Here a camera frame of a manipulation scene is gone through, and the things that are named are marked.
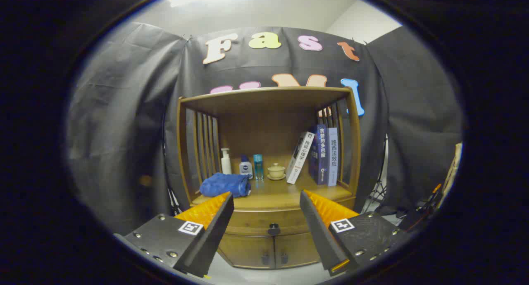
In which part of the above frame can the light blue book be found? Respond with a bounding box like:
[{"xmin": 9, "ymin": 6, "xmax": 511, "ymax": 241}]
[{"xmin": 327, "ymin": 127, "xmax": 338, "ymax": 187}]

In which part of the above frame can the wooden cabinet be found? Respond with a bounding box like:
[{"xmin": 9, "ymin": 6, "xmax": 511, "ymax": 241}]
[{"xmin": 176, "ymin": 86, "xmax": 362, "ymax": 270}]

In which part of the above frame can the blue rolled towel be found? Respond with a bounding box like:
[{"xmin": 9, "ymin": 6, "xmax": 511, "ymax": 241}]
[{"xmin": 200, "ymin": 173, "xmax": 252, "ymax": 198}]

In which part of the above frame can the white book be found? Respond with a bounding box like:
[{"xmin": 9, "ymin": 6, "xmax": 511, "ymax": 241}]
[{"xmin": 286, "ymin": 131, "xmax": 315, "ymax": 185}]

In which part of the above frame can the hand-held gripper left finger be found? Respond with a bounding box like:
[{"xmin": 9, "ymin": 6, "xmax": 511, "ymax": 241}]
[{"xmin": 114, "ymin": 191, "xmax": 234, "ymax": 278}]

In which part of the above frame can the dark blue book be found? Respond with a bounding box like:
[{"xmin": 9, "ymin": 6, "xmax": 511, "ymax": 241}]
[{"xmin": 309, "ymin": 124, "xmax": 330, "ymax": 185}]

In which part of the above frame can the light wooden frame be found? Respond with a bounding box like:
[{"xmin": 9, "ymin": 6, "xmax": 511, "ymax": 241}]
[{"xmin": 444, "ymin": 142, "xmax": 462, "ymax": 195}]

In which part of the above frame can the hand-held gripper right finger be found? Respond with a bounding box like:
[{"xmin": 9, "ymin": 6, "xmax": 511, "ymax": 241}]
[{"xmin": 300, "ymin": 190, "xmax": 414, "ymax": 276}]

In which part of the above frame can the wooden countertop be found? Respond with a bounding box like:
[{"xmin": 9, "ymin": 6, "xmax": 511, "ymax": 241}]
[{"xmin": 191, "ymin": 176, "xmax": 354, "ymax": 211}]

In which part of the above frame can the wooden cabinet door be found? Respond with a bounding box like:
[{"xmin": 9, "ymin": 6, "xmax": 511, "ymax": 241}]
[
  {"xmin": 218, "ymin": 235, "xmax": 275, "ymax": 270},
  {"xmin": 275, "ymin": 232, "xmax": 321, "ymax": 269}
]

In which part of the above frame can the dark equipment with orange tip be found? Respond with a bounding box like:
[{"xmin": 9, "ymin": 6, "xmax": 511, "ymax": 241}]
[{"xmin": 399, "ymin": 184, "xmax": 445, "ymax": 232}]

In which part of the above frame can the black light stand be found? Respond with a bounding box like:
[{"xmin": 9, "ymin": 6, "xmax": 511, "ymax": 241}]
[
  {"xmin": 165, "ymin": 182, "xmax": 182, "ymax": 217},
  {"xmin": 364, "ymin": 182, "xmax": 389, "ymax": 213}
]

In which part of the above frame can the white bottle with blue cap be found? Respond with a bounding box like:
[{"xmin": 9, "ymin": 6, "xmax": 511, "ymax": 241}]
[{"xmin": 239, "ymin": 154, "xmax": 253, "ymax": 180}]

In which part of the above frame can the beige lidded teacup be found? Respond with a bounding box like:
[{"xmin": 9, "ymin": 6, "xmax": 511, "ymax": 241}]
[{"xmin": 267, "ymin": 163, "xmax": 286, "ymax": 181}]

